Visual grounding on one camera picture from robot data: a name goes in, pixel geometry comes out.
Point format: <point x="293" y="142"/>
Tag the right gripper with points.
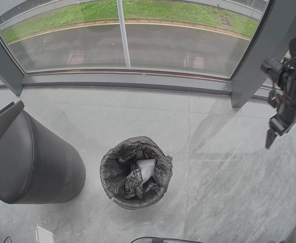
<point x="287" y="115"/>

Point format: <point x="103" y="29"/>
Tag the dark grey round chair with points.
<point x="49" y="161"/>

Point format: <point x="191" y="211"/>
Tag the window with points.
<point x="175" y="49"/>

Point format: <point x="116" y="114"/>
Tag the clear printed wrapper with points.
<point x="146" y="169"/>

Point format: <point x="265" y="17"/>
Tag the black plastic bag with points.
<point x="112" y="168"/>

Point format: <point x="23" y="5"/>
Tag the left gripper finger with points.
<point x="1" y="130"/>

